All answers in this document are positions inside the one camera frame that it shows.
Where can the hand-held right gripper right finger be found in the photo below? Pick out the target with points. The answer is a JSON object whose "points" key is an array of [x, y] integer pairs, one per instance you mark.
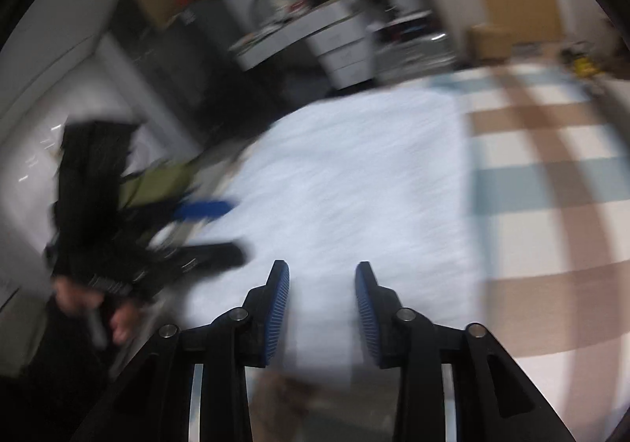
{"points": [[366, 309]]}

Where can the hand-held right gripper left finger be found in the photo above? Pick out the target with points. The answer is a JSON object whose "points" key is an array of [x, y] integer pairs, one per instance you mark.
{"points": [[276, 309]]}

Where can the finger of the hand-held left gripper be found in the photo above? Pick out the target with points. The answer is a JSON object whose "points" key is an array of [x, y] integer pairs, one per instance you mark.
{"points": [[211, 256], [204, 210]]}

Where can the light grey hoodie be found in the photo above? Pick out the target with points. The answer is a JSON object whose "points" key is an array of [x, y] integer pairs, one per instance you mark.
{"points": [[354, 176]]}

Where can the person's left hand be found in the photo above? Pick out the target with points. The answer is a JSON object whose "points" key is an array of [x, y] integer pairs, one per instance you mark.
{"points": [[125, 319]]}

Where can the olive green cushion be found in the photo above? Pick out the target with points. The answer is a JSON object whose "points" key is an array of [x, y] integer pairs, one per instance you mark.
{"points": [[152, 183]]}

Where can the white curtain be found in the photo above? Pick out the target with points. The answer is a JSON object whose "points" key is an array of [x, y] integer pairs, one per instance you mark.
{"points": [[29, 166]]}

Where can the dark grey cabinet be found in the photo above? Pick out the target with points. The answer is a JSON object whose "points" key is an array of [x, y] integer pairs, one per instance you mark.
{"points": [[197, 63]]}

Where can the person's dark pants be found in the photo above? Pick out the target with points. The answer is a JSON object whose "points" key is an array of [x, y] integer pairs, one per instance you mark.
{"points": [[39, 397]]}

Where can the checked pastel blanket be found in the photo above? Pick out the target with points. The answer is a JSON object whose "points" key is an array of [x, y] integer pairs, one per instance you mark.
{"points": [[541, 206]]}

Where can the white desk with drawers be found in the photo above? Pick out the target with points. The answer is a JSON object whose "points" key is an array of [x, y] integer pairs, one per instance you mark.
{"points": [[325, 43]]}

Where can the large cardboard box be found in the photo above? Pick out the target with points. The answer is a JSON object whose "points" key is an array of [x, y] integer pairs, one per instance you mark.
{"points": [[155, 1]]}

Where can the brown cardboard box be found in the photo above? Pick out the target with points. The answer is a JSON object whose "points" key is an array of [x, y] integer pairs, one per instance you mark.
{"points": [[491, 42]]}

